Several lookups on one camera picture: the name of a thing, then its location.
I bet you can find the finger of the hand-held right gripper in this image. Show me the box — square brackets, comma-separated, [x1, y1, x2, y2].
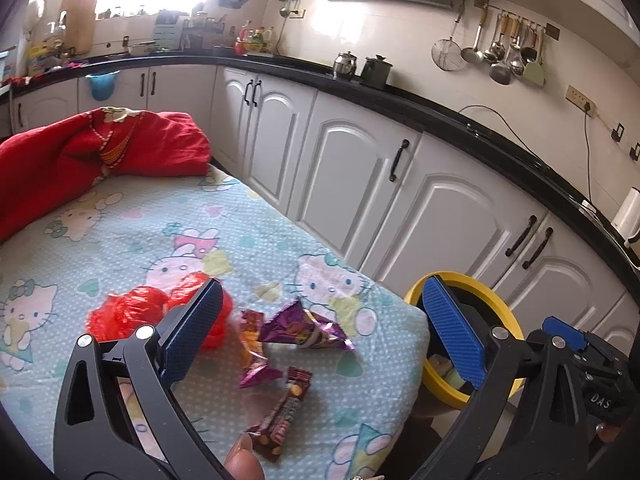
[542, 316, 589, 352]
[574, 352, 619, 382]

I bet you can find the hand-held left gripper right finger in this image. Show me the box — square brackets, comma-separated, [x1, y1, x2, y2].
[400, 276, 593, 480]

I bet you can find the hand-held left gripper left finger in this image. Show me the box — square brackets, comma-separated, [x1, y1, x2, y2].
[52, 277, 236, 480]

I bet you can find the yellow trash bin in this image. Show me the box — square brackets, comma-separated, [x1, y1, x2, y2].
[404, 271, 526, 408]

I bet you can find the person's right hand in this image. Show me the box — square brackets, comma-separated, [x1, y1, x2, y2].
[591, 421, 618, 453]

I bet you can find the person's left hand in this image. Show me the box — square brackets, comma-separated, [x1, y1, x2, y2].
[223, 432, 266, 480]

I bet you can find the small purple orange wrapper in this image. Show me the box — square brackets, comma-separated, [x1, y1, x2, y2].
[237, 309, 285, 390]

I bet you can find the red plastic bag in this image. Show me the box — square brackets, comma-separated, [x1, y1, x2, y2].
[85, 272, 235, 352]

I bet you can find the large purple snack wrapper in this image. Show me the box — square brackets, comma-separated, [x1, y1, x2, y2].
[260, 300, 355, 352]

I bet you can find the cartoon cat printed bedsheet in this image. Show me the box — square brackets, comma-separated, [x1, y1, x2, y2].
[0, 160, 431, 480]

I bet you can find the brown candy bar wrapper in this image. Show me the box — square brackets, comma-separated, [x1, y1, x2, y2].
[243, 367, 314, 463]

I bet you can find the white electric kettle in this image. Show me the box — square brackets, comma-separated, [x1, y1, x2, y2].
[611, 187, 640, 249]

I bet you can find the row of white base cabinets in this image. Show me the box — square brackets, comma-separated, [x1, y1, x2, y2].
[0, 62, 640, 361]

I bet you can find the red blanket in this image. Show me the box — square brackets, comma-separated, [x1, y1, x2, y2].
[0, 106, 212, 243]

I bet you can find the black kitchen countertop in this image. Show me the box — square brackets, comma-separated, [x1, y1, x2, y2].
[0, 52, 640, 281]

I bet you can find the blue hanging bin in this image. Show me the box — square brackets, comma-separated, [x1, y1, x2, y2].
[85, 71, 121, 102]

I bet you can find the dark lidded pot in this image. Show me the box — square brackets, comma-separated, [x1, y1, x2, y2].
[361, 54, 394, 89]

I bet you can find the set of hanging metal utensils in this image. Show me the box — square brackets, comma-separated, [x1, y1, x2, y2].
[460, 10, 548, 89]

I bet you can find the metal strainer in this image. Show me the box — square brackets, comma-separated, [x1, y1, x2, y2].
[431, 2, 467, 72]

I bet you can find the metal teapot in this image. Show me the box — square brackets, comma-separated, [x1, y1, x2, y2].
[333, 51, 358, 81]

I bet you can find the group of cooking oil bottles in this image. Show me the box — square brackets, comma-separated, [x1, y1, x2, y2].
[235, 20, 279, 57]

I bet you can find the wooden cutting board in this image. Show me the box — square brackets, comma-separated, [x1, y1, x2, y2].
[62, 0, 100, 56]

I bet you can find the black power cable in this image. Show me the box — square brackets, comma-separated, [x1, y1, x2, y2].
[457, 104, 597, 211]

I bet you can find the beige wall outlet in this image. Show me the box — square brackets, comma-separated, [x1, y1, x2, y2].
[566, 85, 599, 119]

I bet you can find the wall utensil rail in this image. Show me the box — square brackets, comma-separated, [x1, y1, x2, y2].
[474, 0, 561, 41]

